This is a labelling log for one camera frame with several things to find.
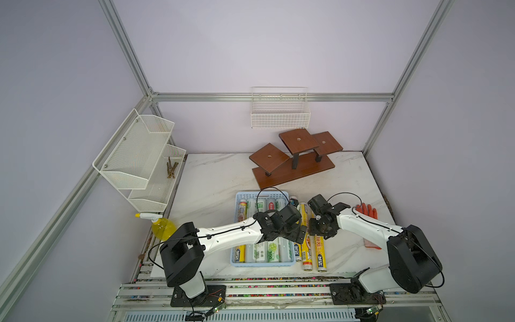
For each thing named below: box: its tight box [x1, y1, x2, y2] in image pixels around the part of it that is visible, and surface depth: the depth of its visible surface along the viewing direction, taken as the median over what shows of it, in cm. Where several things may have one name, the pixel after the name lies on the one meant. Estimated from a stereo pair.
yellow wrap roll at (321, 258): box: [315, 234, 328, 274], surface depth 81 cm
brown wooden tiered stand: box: [248, 128, 344, 190], surface depth 104 cm
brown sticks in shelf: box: [166, 156, 179, 179], surface depth 98 cm
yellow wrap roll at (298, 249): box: [293, 242, 303, 262], surface depth 83 cm
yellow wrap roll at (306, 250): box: [299, 201, 313, 272], surface depth 82 cm
